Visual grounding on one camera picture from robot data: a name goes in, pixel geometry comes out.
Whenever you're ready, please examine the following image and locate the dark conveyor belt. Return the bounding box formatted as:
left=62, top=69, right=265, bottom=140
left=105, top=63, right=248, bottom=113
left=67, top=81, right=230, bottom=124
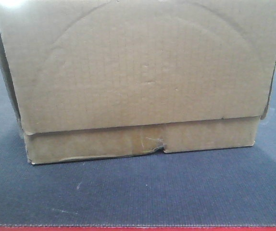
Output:
left=0, top=71, right=276, bottom=227

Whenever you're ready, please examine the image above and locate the brown cardboard carton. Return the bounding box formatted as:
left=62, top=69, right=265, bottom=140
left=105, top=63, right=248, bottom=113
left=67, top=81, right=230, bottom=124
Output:
left=0, top=0, right=276, bottom=165

